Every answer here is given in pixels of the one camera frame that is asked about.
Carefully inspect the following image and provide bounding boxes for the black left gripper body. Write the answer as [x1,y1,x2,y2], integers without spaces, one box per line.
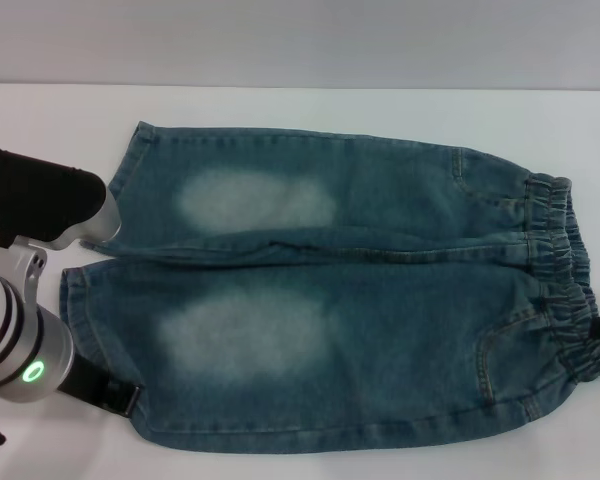
[57,355,116,412]

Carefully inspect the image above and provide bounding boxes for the blue denim shorts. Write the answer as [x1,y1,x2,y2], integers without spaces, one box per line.
[59,119,600,456]

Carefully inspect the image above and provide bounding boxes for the silver left camera bracket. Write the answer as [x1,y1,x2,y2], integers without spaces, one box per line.
[0,224,49,296]

